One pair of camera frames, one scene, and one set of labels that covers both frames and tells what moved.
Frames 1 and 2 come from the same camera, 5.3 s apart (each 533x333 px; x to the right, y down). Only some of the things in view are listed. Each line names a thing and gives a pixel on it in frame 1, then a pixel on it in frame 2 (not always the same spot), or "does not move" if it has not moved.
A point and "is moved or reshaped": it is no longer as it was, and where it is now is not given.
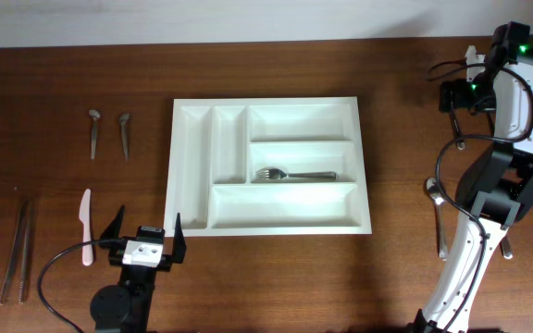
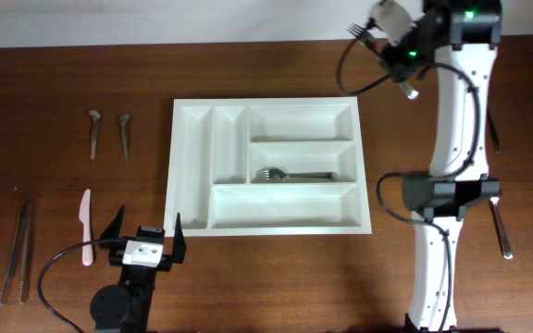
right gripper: [460, 96] → [401, 70]
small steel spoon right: [123, 118] does not move
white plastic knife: [84, 215] does not move
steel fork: [269, 174] does not move
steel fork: [457, 131] is moved or reshaped
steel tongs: [26, 213] does not move
